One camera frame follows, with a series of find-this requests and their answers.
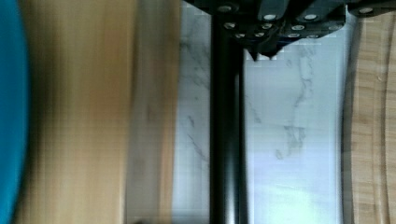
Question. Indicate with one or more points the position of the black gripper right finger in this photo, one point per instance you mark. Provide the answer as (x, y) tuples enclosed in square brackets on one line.
[(317, 18)]

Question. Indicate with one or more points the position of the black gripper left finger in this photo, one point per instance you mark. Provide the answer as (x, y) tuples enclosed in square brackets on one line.
[(257, 25)]

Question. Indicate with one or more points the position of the wooden cutting board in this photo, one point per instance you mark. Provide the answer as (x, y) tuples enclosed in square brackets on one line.
[(368, 140)]

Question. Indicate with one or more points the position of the teal round plate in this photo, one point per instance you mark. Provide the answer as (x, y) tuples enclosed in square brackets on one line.
[(14, 105)]

